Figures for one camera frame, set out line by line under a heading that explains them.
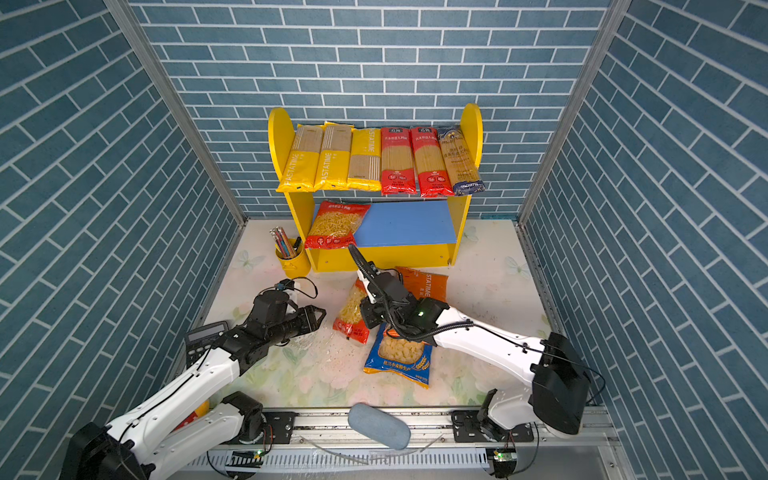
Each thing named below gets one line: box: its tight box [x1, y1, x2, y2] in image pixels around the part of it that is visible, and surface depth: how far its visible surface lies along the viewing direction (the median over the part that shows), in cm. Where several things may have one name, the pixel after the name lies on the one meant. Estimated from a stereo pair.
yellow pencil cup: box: [275, 238, 312, 279], surface depth 98 cm
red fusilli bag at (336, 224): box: [304, 200, 371, 249], surface depth 96 cm
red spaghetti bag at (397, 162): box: [380, 127, 417, 196], surface depth 78 cm
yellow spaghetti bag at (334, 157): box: [315, 122, 354, 189], surface depth 79 cm
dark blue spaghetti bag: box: [437, 124, 486, 197], surface depth 76 cm
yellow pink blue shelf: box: [267, 103, 484, 274], surface depth 80 cm
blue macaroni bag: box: [363, 322, 433, 389], surface depth 84 cm
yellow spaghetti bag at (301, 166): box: [276, 123, 325, 193], surface depth 77 cm
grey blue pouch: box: [348, 403, 411, 450], surface depth 74 cm
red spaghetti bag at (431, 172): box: [411, 127, 455, 198], surface depth 77 cm
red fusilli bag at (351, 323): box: [332, 278, 370, 345], surface depth 80 cm
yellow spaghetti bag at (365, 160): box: [347, 128, 382, 192], surface depth 78 cm
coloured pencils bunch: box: [270, 226, 294, 259], surface depth 96 cm
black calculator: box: [185, 321, 229, 367], surface depth 88 cm
